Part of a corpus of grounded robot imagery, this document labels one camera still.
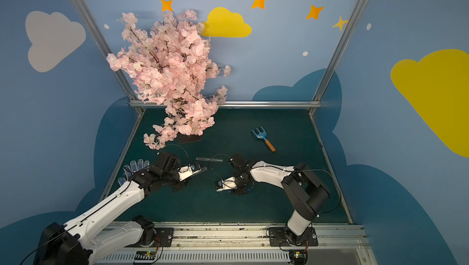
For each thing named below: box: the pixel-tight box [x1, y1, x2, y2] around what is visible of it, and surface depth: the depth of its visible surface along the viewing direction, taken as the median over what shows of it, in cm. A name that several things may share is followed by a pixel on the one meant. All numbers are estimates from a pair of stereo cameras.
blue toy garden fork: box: [251, 125, 277, 153], surface depth 109 cm
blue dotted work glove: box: [117, 158, 151, 187], surface depth 97 cm
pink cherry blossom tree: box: [106, 9, 231, 150], surface depth 72 cm
